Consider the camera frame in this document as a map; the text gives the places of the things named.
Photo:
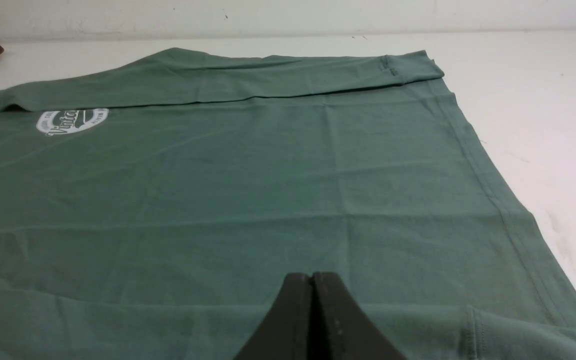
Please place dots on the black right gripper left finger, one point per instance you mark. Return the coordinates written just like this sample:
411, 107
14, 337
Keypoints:
284, 332

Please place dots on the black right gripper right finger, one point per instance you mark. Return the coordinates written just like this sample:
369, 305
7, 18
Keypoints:
340, 329

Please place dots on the green long sleeve shirt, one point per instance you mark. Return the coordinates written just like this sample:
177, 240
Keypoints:
152, 211

